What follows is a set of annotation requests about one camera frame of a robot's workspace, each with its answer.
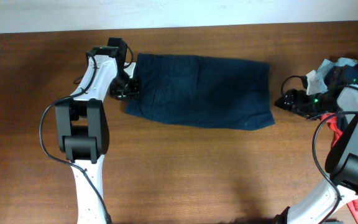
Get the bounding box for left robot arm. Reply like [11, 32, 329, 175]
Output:
[54, 37, 140, 223]

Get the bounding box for light blue garment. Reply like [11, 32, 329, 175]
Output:
[317, 57, 358, 87]

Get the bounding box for navy blue shorts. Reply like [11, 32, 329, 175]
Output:
[125, 54, 275, 131]

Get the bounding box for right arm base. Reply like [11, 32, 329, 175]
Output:
[323, 220, 344, 224]

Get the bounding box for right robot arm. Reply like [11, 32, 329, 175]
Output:
[273, 84, 358, 223]

